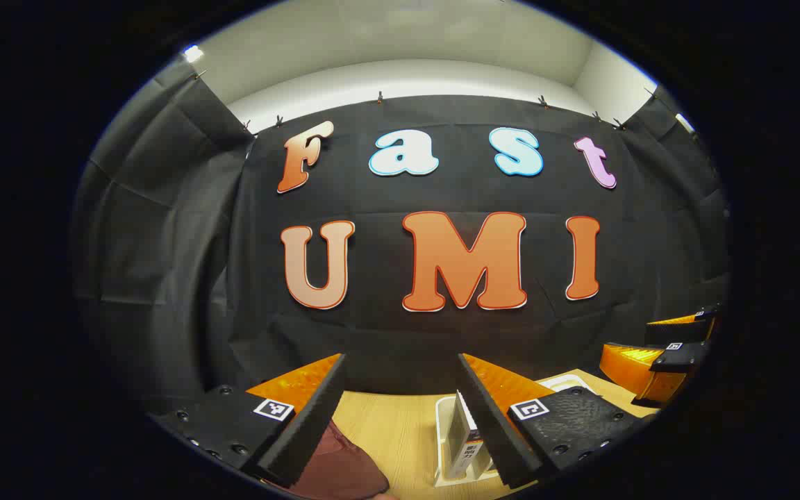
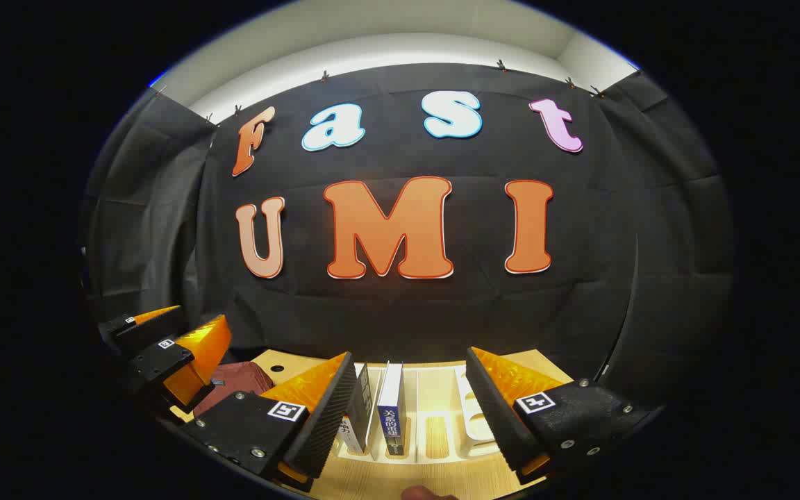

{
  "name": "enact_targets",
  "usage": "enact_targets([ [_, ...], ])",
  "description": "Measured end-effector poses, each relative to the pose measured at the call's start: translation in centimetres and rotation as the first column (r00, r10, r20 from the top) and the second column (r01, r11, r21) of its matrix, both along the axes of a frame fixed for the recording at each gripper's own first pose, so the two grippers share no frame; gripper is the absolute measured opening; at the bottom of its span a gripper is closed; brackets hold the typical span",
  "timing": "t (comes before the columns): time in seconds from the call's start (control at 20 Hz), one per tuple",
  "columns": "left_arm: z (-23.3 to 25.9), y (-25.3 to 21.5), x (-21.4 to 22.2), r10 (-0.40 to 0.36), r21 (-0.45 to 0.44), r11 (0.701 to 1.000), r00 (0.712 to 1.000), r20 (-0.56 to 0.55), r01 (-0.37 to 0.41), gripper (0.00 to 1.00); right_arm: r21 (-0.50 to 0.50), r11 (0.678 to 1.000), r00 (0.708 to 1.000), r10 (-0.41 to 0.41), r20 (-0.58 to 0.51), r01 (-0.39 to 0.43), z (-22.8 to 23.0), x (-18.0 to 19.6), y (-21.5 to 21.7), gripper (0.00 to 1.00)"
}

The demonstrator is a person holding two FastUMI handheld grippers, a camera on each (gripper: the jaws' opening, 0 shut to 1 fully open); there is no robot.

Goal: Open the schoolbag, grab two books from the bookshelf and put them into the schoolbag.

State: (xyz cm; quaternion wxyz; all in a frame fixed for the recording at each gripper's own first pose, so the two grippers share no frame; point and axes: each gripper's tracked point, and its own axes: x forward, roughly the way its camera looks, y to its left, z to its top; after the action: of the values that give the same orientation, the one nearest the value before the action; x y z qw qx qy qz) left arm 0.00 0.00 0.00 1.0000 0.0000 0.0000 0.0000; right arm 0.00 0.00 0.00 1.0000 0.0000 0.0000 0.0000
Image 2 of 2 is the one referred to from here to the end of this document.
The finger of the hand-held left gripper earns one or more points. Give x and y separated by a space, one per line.
160 364
143 333

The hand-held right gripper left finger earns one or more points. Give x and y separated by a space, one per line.
327 417

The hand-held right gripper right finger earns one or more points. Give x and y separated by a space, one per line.
497 417

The dark cover book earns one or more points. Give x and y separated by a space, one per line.
362 403

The cream plastic bookshelf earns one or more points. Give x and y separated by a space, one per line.
435 417

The blue picture cover book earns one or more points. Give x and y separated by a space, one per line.
391 423

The maroon schoolbag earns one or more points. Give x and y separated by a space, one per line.
240 382

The black backdrop cloth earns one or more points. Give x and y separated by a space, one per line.
442 319

